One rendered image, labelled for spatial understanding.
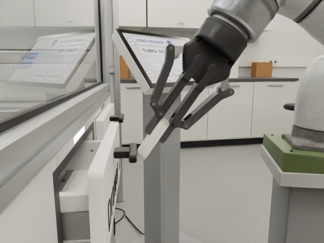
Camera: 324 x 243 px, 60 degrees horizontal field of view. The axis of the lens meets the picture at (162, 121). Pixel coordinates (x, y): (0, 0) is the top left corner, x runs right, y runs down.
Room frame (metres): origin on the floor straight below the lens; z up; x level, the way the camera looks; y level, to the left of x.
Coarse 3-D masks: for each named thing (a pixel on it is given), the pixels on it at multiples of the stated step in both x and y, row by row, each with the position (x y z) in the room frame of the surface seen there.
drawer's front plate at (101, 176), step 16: (112, 128) 0.51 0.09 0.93; (112, 144) 0.41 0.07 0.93; (96, 160) 0.33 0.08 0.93; (112, 160) 0.40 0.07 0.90; (96, 176) 0.29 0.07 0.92; (112, 176) 0.39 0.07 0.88; (96, 192) 0.29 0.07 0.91; (96, 208) 0.29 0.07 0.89; (112, 208) 0.37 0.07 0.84; (96, 224) 0.29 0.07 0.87; (112, 224) 0.36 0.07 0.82; (96, 240) 0.28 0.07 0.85
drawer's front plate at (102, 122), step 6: (108, 108) 0.76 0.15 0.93; (102, 114) 0.66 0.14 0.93; (108, 114) 0.71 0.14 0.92; (96, 120) 0.60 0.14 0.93; (102, 120) 0.60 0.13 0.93; (108, 120) 0.70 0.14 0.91; (96, 126) 0.59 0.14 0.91; (102, 126) 0.60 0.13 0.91; (96, 132) 0.59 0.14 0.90; (102, 132) 0.60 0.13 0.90; (96, 138) 0.60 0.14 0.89; (102, 138) 0.60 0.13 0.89
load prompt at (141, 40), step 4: (132, 36) 1.25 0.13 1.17; (136, 36) 1.28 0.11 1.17; (140, 36) 1.30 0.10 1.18; (136, 40) 1.25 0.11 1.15; (140, 40) 1.27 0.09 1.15; (144, 40) 1.29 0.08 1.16; (148, 40) 1.32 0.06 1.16; (152, 40) 1.34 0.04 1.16; (156, 40) 1.36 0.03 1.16; (160, 40) 1.38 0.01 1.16; (164, 40) 1.41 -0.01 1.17; (168, 40) 1.44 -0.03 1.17; (172, 40) 1.46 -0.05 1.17; (140, 44) 1.25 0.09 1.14; (144, 44) 1.27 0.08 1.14; (148, 44) 1.29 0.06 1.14; (152, 44) 1.31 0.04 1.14; (156, 44) 1.34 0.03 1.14; (160, 44) 1.36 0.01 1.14; (164, 44) 1.39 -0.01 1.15; (168, 44) 1.41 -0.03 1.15; (176, 44) 1.46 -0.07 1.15
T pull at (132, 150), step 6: (132, 144) 0.46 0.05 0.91; (114, 150) 0.42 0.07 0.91; (120, 150) 0.42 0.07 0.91; (126, 150) 0.42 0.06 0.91; (132, 150) 0.42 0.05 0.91; (114, 156) 0.42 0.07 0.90; (120, 156) 0.42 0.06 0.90; (126, 156) 0.42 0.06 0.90; (132, 156) 0.40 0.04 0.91; (132, 162) 0.40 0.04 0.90
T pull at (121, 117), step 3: (120, 114) 0.76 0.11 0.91; (123, 114) 0.77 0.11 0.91; (111, 117) 0.73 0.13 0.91; (114, 117) 0.73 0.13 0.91; (117, 117) 0.73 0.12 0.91; (120, 117) 0.72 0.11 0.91; (123, 117) 0.75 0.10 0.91; (111, 120) 0.73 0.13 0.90; (114, 120) 0.73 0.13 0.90; (117, 120) 0.73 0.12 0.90; (120, 120) 0.71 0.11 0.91
